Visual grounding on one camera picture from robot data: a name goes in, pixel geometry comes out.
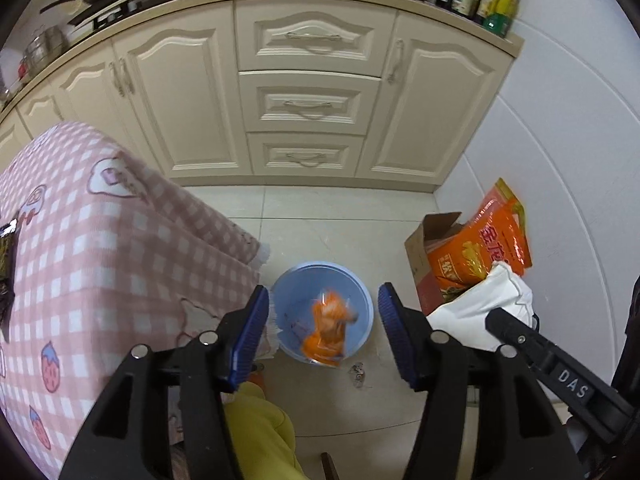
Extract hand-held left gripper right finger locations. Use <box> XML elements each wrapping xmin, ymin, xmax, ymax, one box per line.
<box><xmin>377</xmin><ymin>282</ymin><xmax>586</xmax><ymax>480</ymax></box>

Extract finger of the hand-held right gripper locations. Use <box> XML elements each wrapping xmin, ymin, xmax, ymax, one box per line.
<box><xmin>486</xmin><ymin>307</ymin><xmax>639</xmax><ymax>444</ymax></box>

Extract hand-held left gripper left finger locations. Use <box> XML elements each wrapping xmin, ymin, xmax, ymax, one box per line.
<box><xmin>59</xmin><ymin>285</ymin><xmax>271</xmax><ymax>480</ymax></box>

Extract blue plastic trash bin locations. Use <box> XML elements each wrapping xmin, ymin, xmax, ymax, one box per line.
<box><xmin>270</xmin><ymin>260</ymin><xmax>375</xmax><ymax>366</ymax></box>

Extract orange snack wrapper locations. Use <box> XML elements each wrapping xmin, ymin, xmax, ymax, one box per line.
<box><xmin>301</xmin><ymin>290</ymin><xmax>361</xmax><ymax>366</ymax></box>

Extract cardboard box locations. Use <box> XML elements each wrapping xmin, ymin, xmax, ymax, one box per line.
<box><xmin>404</xmin><ymin>211</ymin><xmax>481</xmax><ymax>317</ymax></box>

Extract white plastic bag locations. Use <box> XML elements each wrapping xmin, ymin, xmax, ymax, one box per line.
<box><xmin>425</xmin><ymin>262</ymin><xmax>537</xmax><ymax>353</ymax></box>

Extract person's yellow trouser leg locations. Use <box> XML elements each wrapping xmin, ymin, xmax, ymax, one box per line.
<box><xmin>222</xmin><ymin>380</ymin><xmax>306</xmax><ymax>480</ymax></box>

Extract orange rice bag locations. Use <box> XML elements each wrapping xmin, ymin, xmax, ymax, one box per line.
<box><xmin>425</xmin><ymin>177</ymin><xmax>533</xmax><ymax>306</ymax></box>

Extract brown wooden piece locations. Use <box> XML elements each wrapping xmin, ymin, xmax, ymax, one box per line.
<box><xmin>320</xmin><ymin>452</ymin><xmax>342</xmax><ymax>480</ymax></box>

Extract pink checkered tablecloth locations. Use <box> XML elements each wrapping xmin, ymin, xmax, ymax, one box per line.
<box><xmin>0</xmin><ymin>122</ymin><xmax>263</xmax><ymax>480</ymax></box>

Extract cream cabinet drawer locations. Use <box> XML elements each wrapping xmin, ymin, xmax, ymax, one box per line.
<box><xmin>239</xmin><ymin>71</ymin><xmax>383</xmax><ymax>136</ymax></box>
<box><xmin>246</xmin><ymin>132</ymin><xmax>368</xmax><ymax>178</ymax></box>
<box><xmin>234</xmin><ymin>0</ymin><xmax>398</xmax><ymax>78</ymax></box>

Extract cream kitchen cabinet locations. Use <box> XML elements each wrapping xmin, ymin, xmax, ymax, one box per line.
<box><xmin>0</xmin><ymin>0</ymin><xmax>526</xmax><ymax>195</ymax></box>

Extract cream cabinet door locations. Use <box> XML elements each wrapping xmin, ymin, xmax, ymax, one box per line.
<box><xmin>112</xmin><ymin>25</ymin><xmax>247</xmax><ymax>177</ymax></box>
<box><xmin>50</xmin><ymin>40</ymin><xmax>148</xmax><ymax>161</ymax></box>
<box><xmin>17</xmin><ymin>82</ymin><xmax>66</xmax><ymax>136</ymax></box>
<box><xmin>370</xmin><ymin>12</ymin><xmax>517</xmax><ymax>184</ymax></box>

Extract dark snack wrapper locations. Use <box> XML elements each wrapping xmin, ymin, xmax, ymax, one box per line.
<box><xmin>0</xmin><ymin>217</ymin><xmax>21</xmax><ymax>343</ymax></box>

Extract steel steamer pot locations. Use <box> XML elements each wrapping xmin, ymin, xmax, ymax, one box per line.
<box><xmin>20</xmin><ymin>25</ymin><xmax>69</xmax><ymax>79</ymax></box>

